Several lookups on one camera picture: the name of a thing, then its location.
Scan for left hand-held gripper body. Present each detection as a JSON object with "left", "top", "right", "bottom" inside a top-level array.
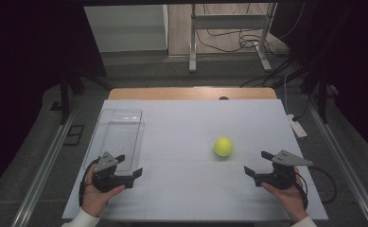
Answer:
[{"left": 91, "top": 151, "right": 135, "bottom": 193}]

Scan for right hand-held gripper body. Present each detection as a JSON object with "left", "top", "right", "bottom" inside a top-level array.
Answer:
[{"left": 255, "top": 149, "right": 314, "bottom": 191}]

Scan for clear plastic tray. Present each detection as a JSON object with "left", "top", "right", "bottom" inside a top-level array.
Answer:
[{"left": 83, "top": 108, "right": 145, "bottom": 173}]

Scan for yellow tennis ball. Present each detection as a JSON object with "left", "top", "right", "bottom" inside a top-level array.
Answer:
[{"left": 213, "top": 136, "right": 235, "bottom": 158}]

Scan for person's left hand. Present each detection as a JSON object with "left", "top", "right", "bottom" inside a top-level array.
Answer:
[{"left": 81, "top": 162, "right": 126, "bottom": 218}]

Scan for person's right hand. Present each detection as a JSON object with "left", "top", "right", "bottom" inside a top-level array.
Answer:
[{"left": 260, "top": 168, "right": 308, "bottom": 223}]

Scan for white power strip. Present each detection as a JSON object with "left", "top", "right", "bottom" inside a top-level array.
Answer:
[{"left": 287, "top": 113, "right": 308, "bottom": 139}]

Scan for black stand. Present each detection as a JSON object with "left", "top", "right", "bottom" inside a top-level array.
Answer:
[
  {"left": 50, "top": 69, "right": 114, "bottom": 126},
  {"left": 299, "top": 62, "right": 341, "bottom": 124}
]

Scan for dark curtain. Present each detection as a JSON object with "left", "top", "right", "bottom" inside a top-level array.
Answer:
[
  {"left": 271, "top": 0, "right": 368, "bottom": 162},
  {"left": 0, "top": 0, "right": 107, "bottom": 202}
]

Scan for white cabinet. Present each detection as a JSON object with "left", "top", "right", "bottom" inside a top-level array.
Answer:
[{"left": 83, "top": 4, "right": 169, "bottom": 53}]

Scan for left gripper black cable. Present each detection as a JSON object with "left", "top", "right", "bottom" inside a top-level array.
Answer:
[{"left": 78, "top": 159, "right": 98, "bottom": 207}]

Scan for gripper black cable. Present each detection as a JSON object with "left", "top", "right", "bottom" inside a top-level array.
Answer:
[
  {"left": 78, "top": 159, "right": 98, "bottom": 207},
  {"left": 307, "top": 166, "right": 338, "bottom": 204}
]

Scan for black floor frame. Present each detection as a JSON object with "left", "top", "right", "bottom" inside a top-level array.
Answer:
[{"left": 62, "top": 124, "right": 85, "bottom": 147}]

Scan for black plug with cable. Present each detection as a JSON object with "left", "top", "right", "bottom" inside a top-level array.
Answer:
[{"left": 292, "top": 99, "right": 309, "bottom": 123}]

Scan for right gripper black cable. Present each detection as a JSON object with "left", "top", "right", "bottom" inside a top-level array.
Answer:
[{"left": 307, "top": 166, "right": 338, "bottom": 204}]

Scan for aluminium floor rail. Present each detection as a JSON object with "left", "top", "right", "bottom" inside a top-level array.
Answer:
[
  {"left": 306, "top": 94, "right": 368, "bottom": 227},
  {"left": 9, "top": 110, "right": 79, "bottom": 227}
]

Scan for white power cable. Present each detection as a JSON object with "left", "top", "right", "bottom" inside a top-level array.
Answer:
[{"left": 283, "top": 74, "right": 291, "bottom": 116}]

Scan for black floor cables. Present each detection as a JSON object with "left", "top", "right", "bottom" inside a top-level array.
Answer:
[{"left": 195, "top": 3, "right": 299, "bottom": 55}]

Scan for grey metal stand frame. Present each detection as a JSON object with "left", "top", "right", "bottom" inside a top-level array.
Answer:
[{"left": 188, "top": 3, "right": 279, "bottom": 74}]

